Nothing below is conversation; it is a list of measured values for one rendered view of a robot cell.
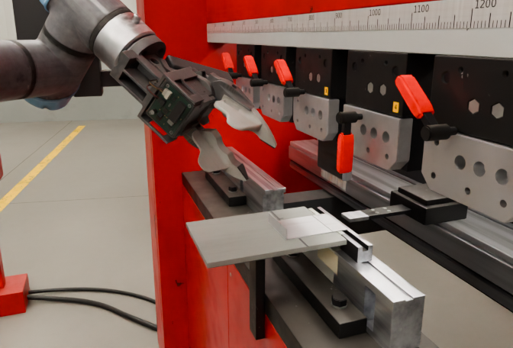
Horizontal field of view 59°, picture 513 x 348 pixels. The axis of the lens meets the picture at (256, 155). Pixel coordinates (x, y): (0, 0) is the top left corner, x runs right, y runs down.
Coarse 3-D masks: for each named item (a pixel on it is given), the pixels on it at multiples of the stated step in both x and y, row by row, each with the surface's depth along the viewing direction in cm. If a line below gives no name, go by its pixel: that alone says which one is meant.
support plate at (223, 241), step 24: (240, 216) 94; (264, 216) 94; (288, 216) 94; (216, 240) 83; (240, 240) 83; (264, 240) 83; (288, 240) 83; (312, 240) 83; (336, 240) 83; (216, 264) 75
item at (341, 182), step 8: (320, 144) 92; (328, 144) 88; (336, 144) 85; (320, 152) 92; (328, 152) 89; (336, 152) 86; (320, 160) 92; (328, 160) 89; (336, 160) 86; (328, 168) 89; (336, 168) 86; (328, 176) 91; (336, 176) 87; (344, 176) 85; (336, 184) 89; (344, 184) 86
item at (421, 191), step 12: (396, 192) 101; (408, 192) 98; (420, 192) 98; (432, 192) 98; (396, 204) 101; (408, 204) 97; (420, 204) 95; (432, 204) 94; (444, 204) 95; (456, 204) 95; (348, 216) 93; (360, 216) 93; (372, 216) 93; (384, 216) 94; (408, 216) 98; (420, 216) 94; (432, 216) 93; (444, 216) 94; (456, 216) 95
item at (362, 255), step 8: (320, 208) 98; (344, 224) 90; (344, 232) 89; (352, 232) 86; (352, 240) 83; (360, 240) 83; (344, 248) 85; (352, 248) 82; (360, 248) 80; (368, 248) 81; (352, 256) 82; (360, 256) 81; (368, 256) 81
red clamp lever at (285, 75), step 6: (276, 60) 92; (282, 60) 92; (276, 66) 91; (282, 66) 90; (282, 72) 89; (288, 72) 90; (282, 78) 89; (288, 78) 89; (282, 84) 90; (288, 84) 88; (288, 90) 87; (294, 90) 87; (300, 90) 88; (288, 96) 87; (294, 96) 88
